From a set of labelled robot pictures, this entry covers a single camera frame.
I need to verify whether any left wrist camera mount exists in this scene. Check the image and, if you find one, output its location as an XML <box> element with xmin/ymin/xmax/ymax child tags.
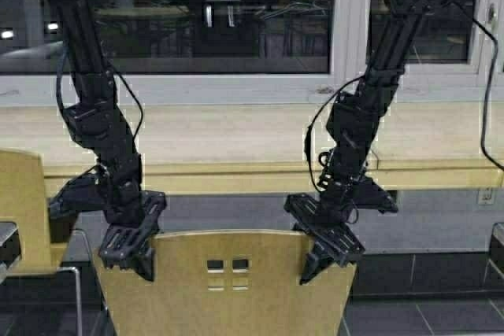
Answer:
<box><xmin>48</xmin><ymin>165</ymin><xmax>109</xmax><ymax>220</ymax></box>

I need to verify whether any long wooden counter table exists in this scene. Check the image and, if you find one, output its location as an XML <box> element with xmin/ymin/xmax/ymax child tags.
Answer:
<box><xmin>1</xmin><ymin>102</ymin><xmax>503</xmax><ymax>195</ymax></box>

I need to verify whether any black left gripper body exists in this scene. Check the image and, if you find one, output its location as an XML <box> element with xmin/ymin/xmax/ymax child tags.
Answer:
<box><xmin>98</xmin><ymin>190</ymin><xmax>167</xmax><ymax>269</ymax></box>

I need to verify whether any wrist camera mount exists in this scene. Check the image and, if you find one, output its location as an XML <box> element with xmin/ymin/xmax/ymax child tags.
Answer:
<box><xmin>48</xmin><ymin>165</ymin><xmax>109</xmax><ymax>220</ymax></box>
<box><xmin>353</xmin><ymin>175</ymin><xmax>398</xmax><ymax>214</ymax></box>

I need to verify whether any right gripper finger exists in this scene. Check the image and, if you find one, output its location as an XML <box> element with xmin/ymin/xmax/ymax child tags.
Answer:
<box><xmin>299</xmin><ymin>242</ymin><xmax>335</xmax><ymax>286</ymax></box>
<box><xmin>291</xmin><ymin>223</ymin><xmax>311</xmax><ymax>234</ymax></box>

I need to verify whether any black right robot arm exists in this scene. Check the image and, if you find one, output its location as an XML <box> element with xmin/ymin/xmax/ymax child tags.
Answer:
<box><xmin>284</xmin><ymin>0</ymin><xmax>453</xmax><ymax>285</ymax></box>

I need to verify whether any yellow wooden chair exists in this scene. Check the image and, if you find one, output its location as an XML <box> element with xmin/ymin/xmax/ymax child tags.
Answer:
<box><xmin>95</xmin><ymin>230</ymin><xmax>356</xmax><ymax>335</ymax></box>
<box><xmin>0</xmin><ymin>148</ymin><xmax>84</xmax><ymax>336</ymax></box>

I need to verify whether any wall power outlet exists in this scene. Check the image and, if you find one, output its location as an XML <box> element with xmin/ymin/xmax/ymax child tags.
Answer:
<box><xmin>477</xmin><ymin>188</ymin><xmax>495</xmax><ymax>205</ymax></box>

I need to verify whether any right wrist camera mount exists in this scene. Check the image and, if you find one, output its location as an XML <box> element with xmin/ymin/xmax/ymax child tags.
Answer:
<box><xmin>353</xmin><ymin>175</ymin><xmax>398</xmax><ymax>214</ymax></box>

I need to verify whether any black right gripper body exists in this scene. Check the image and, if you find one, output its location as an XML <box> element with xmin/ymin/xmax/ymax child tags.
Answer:
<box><xmin>284</xmin><ymin>194</ymin><xmax>365</xmax><ymax>267</ymax></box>

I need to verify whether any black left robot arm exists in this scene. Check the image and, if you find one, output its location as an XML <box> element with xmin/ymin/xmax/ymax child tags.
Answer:
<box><xmin>48</xmin><ymin>0</ymin><xmax>166</xmax><ymax>282</ymax></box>

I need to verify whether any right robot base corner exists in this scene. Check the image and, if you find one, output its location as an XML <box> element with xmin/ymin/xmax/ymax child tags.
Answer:
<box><xmin>488</xmin><ymin>222</ymin><xmax>503</xmax><ymax>275</ymax></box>

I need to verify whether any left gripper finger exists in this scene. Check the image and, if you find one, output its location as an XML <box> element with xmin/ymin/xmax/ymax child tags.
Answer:
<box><xmin>130</xmin><ymin>246</ymin><xmax>155</xmax><ymax>282</ymax></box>

